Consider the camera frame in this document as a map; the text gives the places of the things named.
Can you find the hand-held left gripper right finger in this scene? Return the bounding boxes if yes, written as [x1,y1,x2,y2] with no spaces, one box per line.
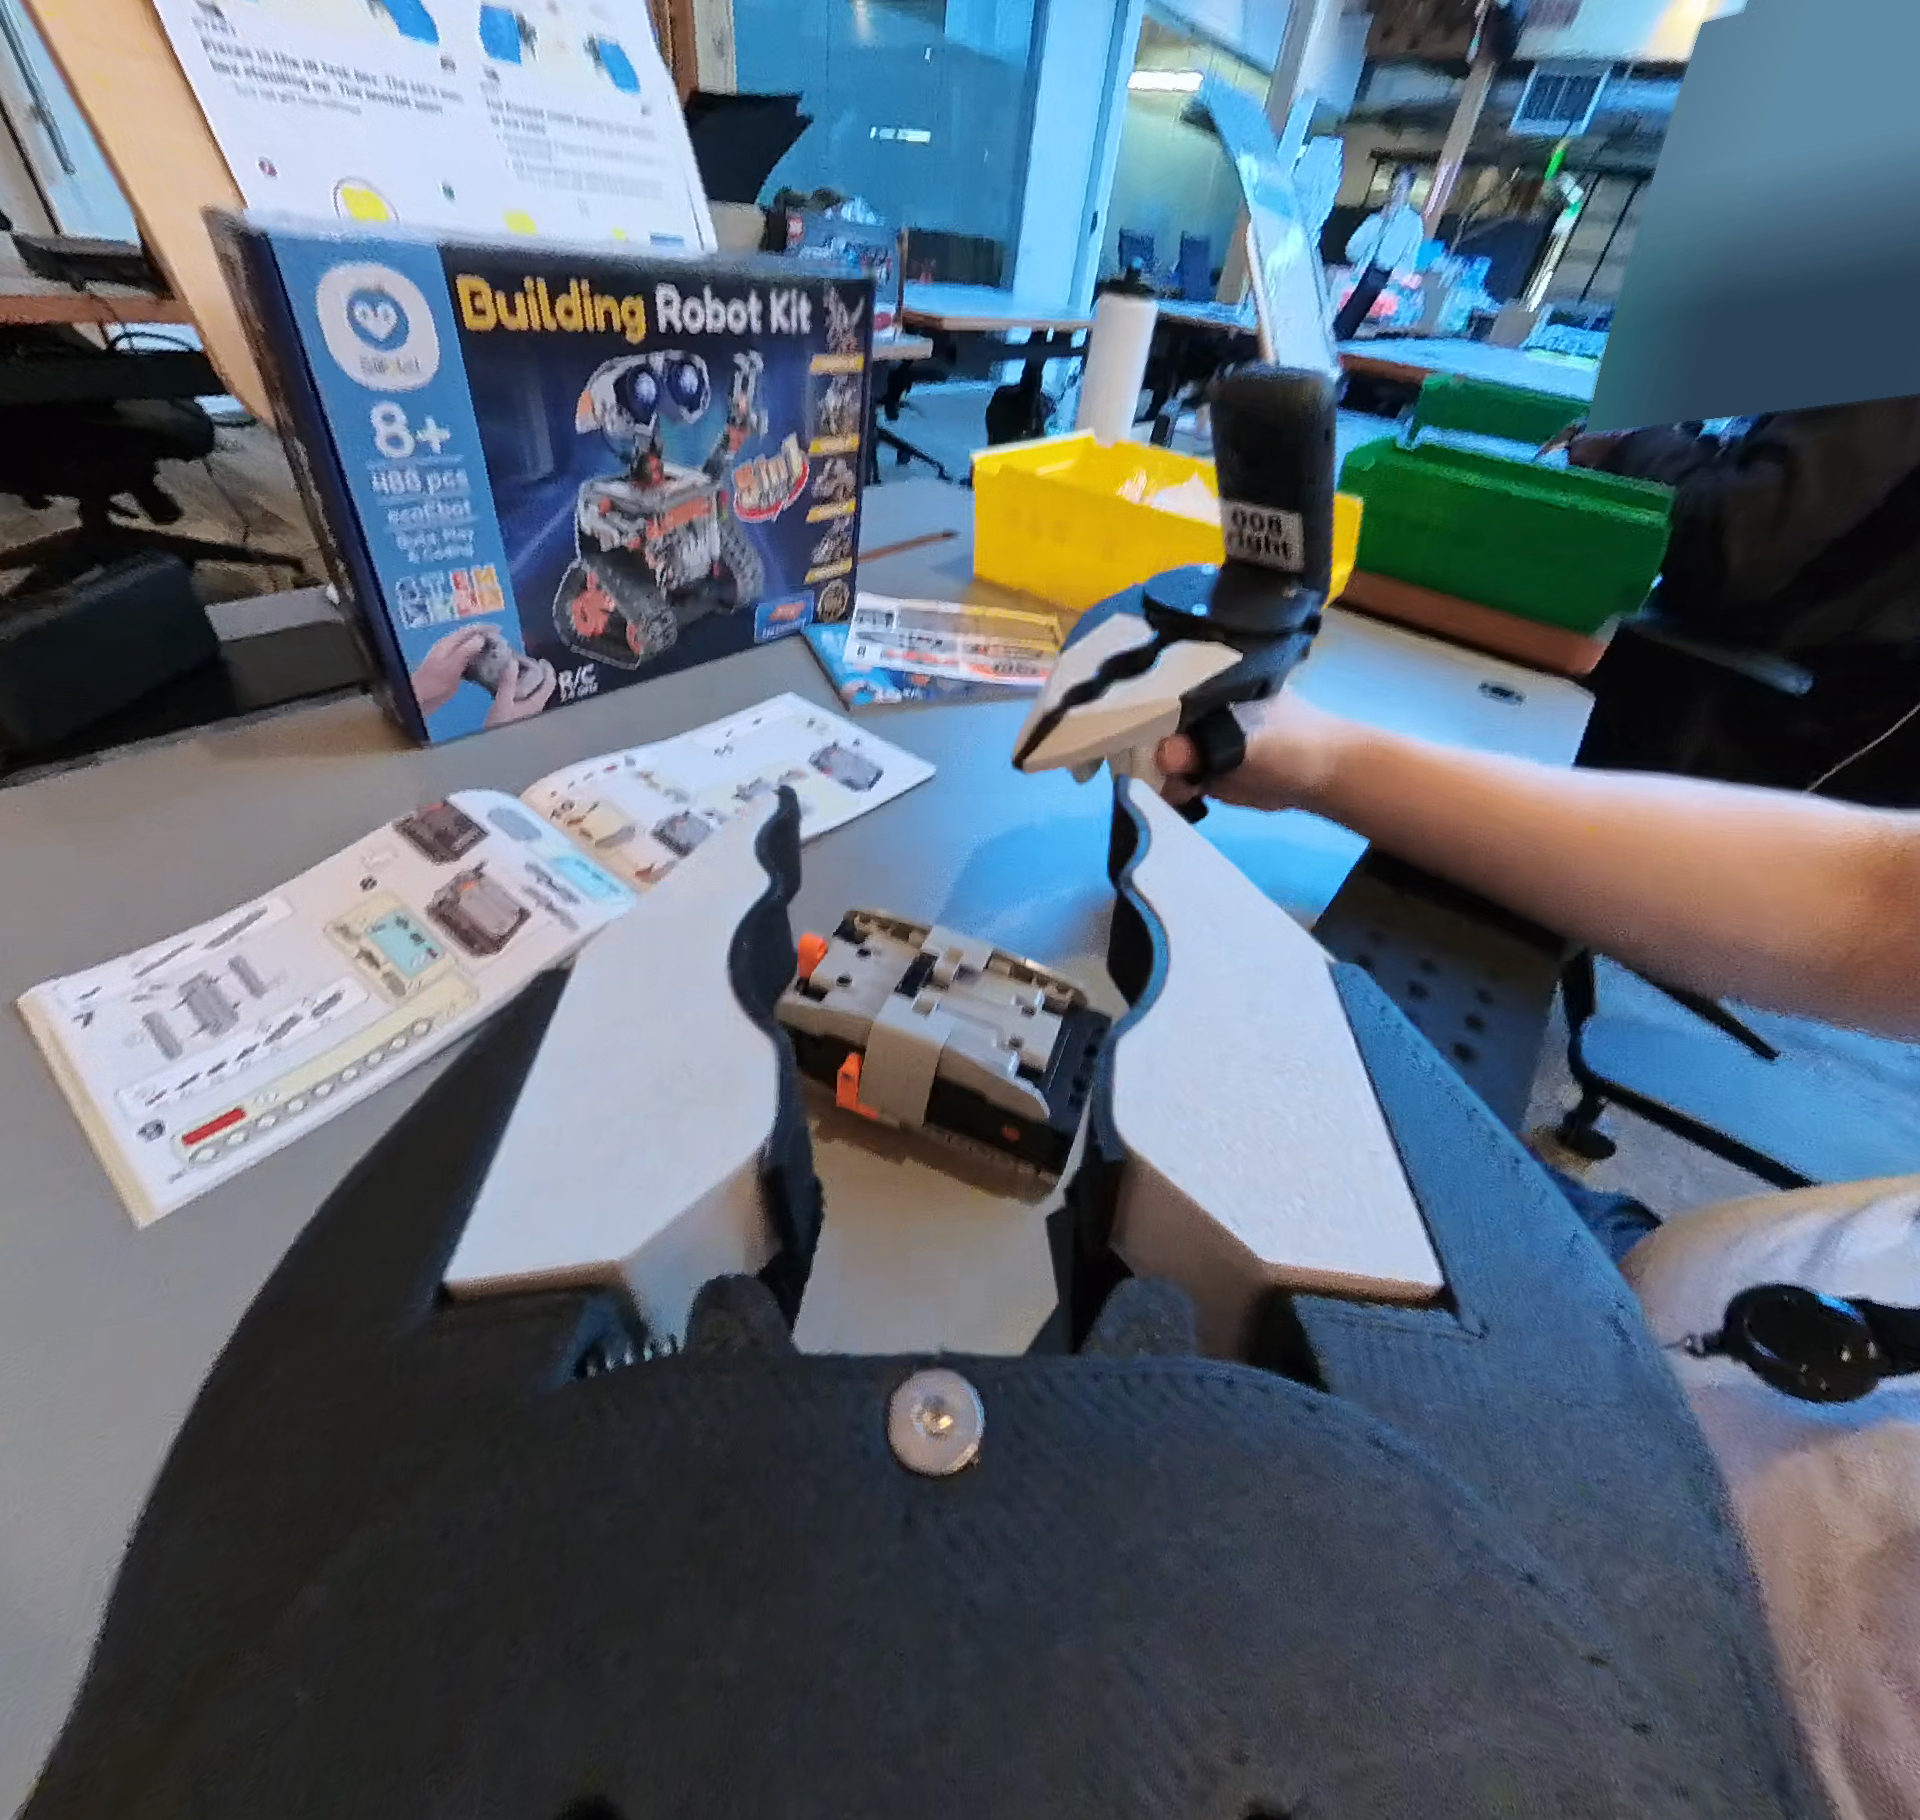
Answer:
[1046,775,1444,1353]

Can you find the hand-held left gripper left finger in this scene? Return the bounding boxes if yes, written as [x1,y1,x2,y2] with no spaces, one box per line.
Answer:
[443,785,824,1351]

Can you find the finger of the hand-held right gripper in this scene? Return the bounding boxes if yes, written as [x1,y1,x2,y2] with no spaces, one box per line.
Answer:
[1052,614,1188,701]
[1013,649,1255,780]

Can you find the grey building block robot model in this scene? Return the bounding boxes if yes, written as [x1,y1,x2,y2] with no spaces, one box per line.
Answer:
[777,909,1111,1200]

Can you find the person's right forearm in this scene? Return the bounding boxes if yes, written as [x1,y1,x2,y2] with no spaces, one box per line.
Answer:
[1327,719,1920,1019]

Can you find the grey desk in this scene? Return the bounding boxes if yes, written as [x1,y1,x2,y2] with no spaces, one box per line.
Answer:
[0,477,1601,1820]

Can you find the white printed task sheet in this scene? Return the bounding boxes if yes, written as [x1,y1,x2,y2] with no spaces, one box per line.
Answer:
[103,0,717,255]

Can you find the person's right hand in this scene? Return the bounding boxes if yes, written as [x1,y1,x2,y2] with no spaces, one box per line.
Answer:
[1156,692,1357,819]

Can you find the yellow plastic bin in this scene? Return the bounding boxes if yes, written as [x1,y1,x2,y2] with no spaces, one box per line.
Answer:
[974,433,1362,614]

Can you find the white sticker sheet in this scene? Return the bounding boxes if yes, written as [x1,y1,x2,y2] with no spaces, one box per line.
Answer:
[847,593,1067,690]

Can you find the white bottle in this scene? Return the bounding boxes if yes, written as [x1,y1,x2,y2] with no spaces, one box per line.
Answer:
[1080,276,1162,445]

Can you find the black perforated board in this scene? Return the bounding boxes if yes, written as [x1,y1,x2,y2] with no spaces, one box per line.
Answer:
[1310,845,1569,1131]

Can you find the green plastic bins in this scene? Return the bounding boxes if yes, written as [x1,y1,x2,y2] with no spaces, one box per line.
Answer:
[1338,373,1672,638]

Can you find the green bin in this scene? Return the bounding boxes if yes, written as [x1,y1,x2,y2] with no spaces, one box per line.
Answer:
[1335,567,1621,680]

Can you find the small blue booklet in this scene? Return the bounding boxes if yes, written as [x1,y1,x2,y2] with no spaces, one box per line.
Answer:
[802,619,1052,712]

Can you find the open instruction manual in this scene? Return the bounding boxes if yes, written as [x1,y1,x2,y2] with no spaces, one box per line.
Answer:
[17,692,938,1230]

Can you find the toy car box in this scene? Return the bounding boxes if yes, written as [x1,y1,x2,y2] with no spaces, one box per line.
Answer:
[765,208,906,316]

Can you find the blue robot kit box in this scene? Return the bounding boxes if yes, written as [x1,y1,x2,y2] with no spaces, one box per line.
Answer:
[211,208,879,750]

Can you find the black badge reel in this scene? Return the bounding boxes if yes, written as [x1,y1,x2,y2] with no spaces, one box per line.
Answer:
[1664,1283,1920,1405]

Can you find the person's light shirt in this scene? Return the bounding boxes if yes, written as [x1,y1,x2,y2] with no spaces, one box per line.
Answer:
[1621,1175,1920,1820]

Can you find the black office chair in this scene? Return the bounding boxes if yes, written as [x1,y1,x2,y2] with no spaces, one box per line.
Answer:
[0,335,310,593]

